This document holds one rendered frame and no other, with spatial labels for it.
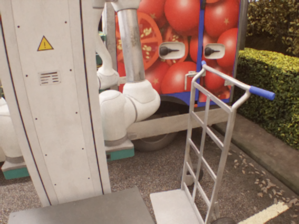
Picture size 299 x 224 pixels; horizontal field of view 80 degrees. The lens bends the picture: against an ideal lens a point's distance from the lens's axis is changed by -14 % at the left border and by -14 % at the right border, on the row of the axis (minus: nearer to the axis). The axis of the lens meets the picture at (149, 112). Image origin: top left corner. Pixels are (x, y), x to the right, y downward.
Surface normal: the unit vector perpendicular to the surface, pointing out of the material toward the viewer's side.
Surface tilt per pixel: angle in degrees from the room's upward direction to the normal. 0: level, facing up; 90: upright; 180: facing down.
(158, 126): 90
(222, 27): 90
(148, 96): 77
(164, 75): 90
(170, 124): 90
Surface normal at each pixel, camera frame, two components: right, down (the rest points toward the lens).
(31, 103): 0.36, 0.39
